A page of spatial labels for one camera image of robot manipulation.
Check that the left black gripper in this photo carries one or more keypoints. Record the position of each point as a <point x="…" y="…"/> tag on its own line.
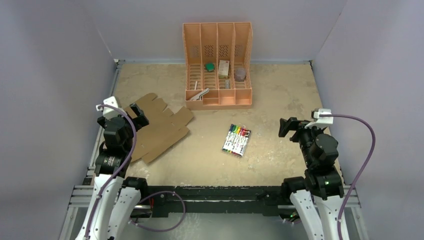
<point x="140" y="120"/>

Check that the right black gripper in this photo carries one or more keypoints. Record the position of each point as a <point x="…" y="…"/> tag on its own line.
<point x="294" y="127"/>

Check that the brown cardboard box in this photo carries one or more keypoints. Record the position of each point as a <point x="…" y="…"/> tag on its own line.
<point x="164" y="130"/>

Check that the pack of coloured markers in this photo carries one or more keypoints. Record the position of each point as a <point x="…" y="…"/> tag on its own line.
<point x="236" y="140"/>

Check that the orange plastic file organizer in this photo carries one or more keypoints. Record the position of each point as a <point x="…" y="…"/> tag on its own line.
<point x="217" y="62"/>

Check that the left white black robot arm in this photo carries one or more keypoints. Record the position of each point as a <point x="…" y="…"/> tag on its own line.
<point x="114" y="195"/>

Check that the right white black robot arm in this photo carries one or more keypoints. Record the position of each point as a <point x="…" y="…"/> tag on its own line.
<point x="318" y="195"/>

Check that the small carton box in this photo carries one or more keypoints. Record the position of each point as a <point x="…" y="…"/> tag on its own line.
<point x="223" y="69"/>

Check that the white tool in organizer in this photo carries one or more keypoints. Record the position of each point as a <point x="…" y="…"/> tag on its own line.
<point x="199" y="95"/>

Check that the grey round container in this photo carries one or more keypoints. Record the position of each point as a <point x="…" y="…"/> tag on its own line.
<point x="240" y="74"/>

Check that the small clear tube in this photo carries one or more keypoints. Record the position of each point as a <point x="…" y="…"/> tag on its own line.
<point x="227" y="84"/>

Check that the green object in organizer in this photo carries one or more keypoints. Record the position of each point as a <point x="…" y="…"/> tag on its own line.
<point x="209" y="67"/>

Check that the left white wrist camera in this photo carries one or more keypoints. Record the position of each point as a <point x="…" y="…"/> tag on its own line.
<point x="110" y="107"/>

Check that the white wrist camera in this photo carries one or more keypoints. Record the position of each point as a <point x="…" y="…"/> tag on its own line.
<point x="110" y="107"/>
<point x="321" y="118"/>

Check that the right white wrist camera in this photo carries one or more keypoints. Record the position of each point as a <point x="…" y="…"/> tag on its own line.
<point x="321" y="118"/>

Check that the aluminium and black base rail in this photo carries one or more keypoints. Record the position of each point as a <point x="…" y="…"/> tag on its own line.
<point x="195" y="175"/>

